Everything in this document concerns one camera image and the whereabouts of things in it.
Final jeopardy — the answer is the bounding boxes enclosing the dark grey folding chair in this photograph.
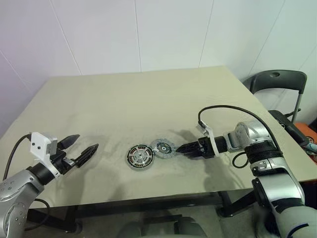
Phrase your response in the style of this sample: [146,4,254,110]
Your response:
[242,69,309,146]

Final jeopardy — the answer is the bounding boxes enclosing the grey round motor lid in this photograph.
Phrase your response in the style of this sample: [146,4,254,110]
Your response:
[150,138,177,161]

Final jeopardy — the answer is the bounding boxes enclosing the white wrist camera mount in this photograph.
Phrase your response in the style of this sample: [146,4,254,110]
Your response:
[29,132,62,179]
[195,119,220,158]

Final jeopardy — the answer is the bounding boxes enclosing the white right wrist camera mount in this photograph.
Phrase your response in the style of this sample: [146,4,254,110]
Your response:
[195,119,220,158]

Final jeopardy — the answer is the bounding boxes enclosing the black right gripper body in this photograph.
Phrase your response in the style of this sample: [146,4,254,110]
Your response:
[197,136,216,160]

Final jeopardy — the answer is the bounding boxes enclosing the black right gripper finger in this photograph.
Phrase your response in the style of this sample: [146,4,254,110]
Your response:
[182,149,201,160]
[176,141,200,153]

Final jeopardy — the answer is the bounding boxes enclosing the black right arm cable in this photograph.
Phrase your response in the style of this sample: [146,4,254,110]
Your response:
[197,105,282,170]

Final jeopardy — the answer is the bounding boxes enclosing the black table frame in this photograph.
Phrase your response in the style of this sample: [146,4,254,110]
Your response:
[24,189,253,233]

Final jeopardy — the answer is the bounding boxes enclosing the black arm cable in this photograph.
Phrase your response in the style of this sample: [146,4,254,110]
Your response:
[4,134,32,181]
[197,105,282,170]

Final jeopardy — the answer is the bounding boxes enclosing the round motor housing copper windings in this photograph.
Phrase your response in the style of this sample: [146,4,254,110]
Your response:
[126,145,156,172]

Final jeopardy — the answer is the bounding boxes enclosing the silver spoked rotor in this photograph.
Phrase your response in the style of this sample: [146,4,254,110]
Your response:
[132,150,149,165]

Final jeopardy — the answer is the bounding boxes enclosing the dark grey rounded shape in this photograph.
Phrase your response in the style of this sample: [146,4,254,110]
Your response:
[173,216,209,238]

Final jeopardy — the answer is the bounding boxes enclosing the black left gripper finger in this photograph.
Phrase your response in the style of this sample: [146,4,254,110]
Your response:
[57,134,81,151]
[73,143,100,169]

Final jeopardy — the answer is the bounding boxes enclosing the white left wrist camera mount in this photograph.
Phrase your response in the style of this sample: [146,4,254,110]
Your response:
[29,132,62,179]

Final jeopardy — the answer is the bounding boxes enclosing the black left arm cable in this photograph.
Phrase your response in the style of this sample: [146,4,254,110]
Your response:
[4,134,32,181]

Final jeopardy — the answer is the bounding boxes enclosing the orange object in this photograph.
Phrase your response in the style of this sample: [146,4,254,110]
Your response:
[294,122,317,145]

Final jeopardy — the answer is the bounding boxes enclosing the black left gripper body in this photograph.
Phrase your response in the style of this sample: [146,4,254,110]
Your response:
[50,149,76,176]

